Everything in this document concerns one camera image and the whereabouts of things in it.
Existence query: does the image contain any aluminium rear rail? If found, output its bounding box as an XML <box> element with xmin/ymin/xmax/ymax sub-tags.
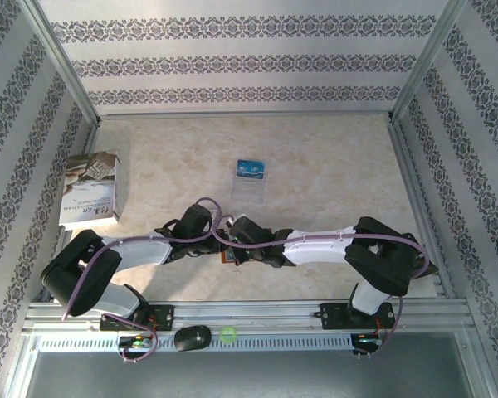
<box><xmin>97</xmin><ymin>110</ymin><xmax>395</xmax><ymax>122</ymax></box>

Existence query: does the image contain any black computer mouse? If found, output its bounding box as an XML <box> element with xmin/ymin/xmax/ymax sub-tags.
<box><xmin>173</xmin><ymin>325</ymin><xmax>212</xmax><ymax>353</ymax></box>

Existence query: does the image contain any long aluminium mounting rail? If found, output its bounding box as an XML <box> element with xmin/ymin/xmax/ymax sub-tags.
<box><xmin>22</xmin><ymin>300</ymin><xmax>474</xmax><ymax>332</ymax></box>

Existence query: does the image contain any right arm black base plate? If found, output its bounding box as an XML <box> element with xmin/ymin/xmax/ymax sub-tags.
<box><xmin>320</xmin><ymin>302</ymin><xmax>397</xmax><ymax>331</ymax></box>

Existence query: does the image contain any white slotted cable duct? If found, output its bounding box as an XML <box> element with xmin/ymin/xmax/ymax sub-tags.
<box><xmin>37</xmin><ymin>333</ymin><xmax>354</xmax><ymax>353</ymax></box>

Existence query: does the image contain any grey metal panel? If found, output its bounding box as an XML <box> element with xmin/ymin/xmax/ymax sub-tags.
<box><xmin>22</xmin><ymin>350</ymin><xmax>489</xmax><ymax>398</ymax></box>

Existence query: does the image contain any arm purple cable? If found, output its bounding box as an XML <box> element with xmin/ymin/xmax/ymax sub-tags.
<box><xmin>61</xmin><ymin>197</ymin><xmax>225</xmax><ymax>365</ymax></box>
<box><xmin>212</xmin><ymin>213</ymin><xmax>432</xmax><ymax>357</ymax></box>

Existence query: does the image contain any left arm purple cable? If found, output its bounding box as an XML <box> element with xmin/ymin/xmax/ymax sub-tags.
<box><xmin>61</xmin><ymin>197</ymin><xmax>225</xmax><ymax>365</ymax></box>

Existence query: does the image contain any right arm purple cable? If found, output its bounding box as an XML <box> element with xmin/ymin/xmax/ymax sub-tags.
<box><xmin>212</xmin><ymin>213</ymin><xmax>432</xmax><ymax>357</ymax></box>

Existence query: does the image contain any paperback book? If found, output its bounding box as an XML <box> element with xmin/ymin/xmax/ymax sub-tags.
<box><xmin>59</xmin><ymin>149</ymin><xmax>122</xmax><ymax>228</ymax></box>

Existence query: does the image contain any blue VIP card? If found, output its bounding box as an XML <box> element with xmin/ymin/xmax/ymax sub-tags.
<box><xmin>235</xmin><ymin>159</ymin><xmax>268</xmax><ymax>181</ymax></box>

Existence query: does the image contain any small controller board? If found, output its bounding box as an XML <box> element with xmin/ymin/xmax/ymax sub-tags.
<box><xmin>354</xmin><ymin>333</ymin><xmax>383</xmax><ymax>347</ymax></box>
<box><xmin>118</xmin><ymin>334</ymin><xmax>158</xmax><ymax>350</ymax></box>

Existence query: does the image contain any aluminium side rail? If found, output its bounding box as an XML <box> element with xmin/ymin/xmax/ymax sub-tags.
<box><xmin>388</xmin><ymin>118</ymin><xmax>457</xmax><ymax>299</ymax></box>
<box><xmin>39</xmin><ymin>122</ymin><xmax>103</xmax><ymax>303</ymax></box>

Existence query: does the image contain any aluminium frame post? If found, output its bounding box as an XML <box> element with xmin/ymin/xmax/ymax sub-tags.
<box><xmin>392</xmin><ymin>0</ymin><xmax>470</xmax><ymax>121</ymax></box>
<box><xmin>20</xmin><ymin>0</ymin><xmax>101</xmax><ymax>125</ymax></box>

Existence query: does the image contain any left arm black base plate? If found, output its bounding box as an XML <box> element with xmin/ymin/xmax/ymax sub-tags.
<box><xmin>100</xmin><ymin>304</ymin><xmax>175</xmax><ymax>332</ymax></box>

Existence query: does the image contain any clear plastic sleeve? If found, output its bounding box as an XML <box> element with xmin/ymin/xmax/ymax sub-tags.
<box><xmin>231</xmin><ymin>159</ymin><xmax>269</xmax><ymax>205</ymax></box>

